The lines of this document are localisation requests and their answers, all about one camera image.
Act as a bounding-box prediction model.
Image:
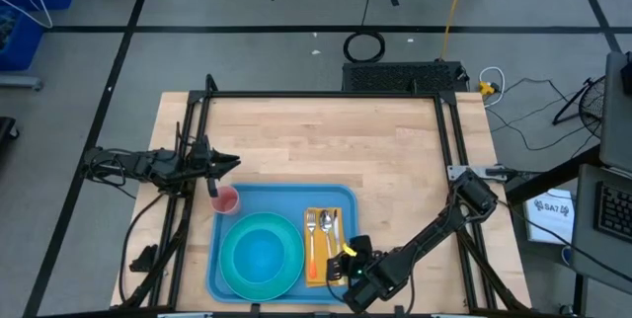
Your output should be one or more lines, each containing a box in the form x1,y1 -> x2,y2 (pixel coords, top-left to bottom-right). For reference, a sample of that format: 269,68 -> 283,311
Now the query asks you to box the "pink plastic cup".
209,184 -> 242,216

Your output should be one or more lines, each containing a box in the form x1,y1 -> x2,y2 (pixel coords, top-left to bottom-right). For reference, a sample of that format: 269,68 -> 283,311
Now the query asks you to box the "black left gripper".
190,148 -> 242,199

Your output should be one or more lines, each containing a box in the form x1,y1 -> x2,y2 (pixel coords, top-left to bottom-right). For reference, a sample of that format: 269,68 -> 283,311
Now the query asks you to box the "black perforated computer case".
341,60 -> 469,94

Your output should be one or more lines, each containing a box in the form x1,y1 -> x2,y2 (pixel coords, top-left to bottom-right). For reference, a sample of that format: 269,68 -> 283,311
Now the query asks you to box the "white paper sign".
522,189 -> 578,246

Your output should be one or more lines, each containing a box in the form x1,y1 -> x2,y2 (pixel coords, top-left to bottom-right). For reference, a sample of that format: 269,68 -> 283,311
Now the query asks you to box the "grey computer monitor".
599,50 -> 632,174

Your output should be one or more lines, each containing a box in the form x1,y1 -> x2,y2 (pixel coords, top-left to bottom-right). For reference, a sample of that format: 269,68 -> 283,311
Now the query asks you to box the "black wire fan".
551,74 -> 607,140

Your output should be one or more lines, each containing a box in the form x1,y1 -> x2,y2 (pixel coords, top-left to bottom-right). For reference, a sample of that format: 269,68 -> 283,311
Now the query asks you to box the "grey desk leg foot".
0,74 -> 44,92

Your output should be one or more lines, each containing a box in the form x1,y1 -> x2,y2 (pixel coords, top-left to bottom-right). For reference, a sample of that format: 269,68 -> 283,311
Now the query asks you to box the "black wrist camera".
351,234 -> 375,261
189,134 -> 212,159

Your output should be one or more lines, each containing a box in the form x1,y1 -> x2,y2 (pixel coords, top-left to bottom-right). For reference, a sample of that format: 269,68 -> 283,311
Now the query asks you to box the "white looped cable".
477,65 -> 507,108

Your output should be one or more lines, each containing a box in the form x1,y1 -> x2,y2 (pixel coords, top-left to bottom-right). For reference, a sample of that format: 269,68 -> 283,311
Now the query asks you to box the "fork with orange handle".
305,210 -> 319,280

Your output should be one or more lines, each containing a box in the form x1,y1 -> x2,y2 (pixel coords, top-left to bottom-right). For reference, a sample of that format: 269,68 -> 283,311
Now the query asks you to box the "coiled black cable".
343,0 -> 387,64

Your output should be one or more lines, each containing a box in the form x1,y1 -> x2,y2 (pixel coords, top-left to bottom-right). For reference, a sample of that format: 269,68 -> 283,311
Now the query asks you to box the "black floor device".
0,116 -> 20,154

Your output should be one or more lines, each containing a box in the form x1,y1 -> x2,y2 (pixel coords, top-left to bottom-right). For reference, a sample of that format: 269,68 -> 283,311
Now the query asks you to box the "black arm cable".
118,192 -> 167,304

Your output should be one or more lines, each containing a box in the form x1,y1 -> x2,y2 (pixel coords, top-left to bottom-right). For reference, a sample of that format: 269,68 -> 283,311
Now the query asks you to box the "blue plastic tray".
205,183 -> 360,305

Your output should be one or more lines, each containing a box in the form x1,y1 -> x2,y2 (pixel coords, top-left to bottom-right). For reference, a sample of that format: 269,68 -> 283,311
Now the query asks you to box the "teal plastic plate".
218,211 -> 306,303

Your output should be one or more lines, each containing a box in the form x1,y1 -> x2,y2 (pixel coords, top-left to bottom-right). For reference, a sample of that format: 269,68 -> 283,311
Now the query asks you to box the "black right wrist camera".
351,234 -> 375,261

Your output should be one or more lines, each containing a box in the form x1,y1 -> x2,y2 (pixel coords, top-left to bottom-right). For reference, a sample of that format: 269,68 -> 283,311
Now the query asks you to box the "blue bin with parts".
0,5 -> 44,72

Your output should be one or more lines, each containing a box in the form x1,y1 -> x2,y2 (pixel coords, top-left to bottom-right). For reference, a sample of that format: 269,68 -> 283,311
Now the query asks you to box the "knife with yellow handle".
331,208 -> 357,259

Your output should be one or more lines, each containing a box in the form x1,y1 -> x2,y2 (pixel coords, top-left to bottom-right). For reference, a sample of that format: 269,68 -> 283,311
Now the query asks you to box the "yellow cloth napkin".
303,206 -> 347,288

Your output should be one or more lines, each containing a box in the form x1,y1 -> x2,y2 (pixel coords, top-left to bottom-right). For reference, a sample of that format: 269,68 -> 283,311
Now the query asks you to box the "grey desk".
572,162 -> 632,295

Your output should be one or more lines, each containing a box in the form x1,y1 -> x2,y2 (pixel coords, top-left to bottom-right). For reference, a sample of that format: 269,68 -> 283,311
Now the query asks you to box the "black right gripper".
326,253 -> 384,289

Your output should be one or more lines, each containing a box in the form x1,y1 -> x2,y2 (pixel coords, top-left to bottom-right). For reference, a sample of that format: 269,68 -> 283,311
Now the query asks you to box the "spoon with orange handle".
319,209 -> 335,260

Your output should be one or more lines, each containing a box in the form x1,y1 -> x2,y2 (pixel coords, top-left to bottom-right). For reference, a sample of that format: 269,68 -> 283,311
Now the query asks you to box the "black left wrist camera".
189,134 -> 212,159

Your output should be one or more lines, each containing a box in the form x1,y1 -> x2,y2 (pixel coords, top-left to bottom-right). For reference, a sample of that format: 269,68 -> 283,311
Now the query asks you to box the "black floor cable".
486,76 -> 601,152

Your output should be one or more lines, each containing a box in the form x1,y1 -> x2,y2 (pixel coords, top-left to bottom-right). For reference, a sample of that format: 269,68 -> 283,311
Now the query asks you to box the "black keyboard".
593,181 -> 632,245

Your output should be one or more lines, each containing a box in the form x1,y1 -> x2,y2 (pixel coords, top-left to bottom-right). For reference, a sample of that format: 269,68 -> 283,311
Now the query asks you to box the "black aluminium table frame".
112,73 -> 532,317

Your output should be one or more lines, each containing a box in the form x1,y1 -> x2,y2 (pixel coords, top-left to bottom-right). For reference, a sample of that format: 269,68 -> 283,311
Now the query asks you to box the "yellow floor cable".
438,0 -> 473,62

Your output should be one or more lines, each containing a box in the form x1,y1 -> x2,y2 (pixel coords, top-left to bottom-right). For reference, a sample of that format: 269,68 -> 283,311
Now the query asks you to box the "black clamp bracket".
128,243 -> 159,274

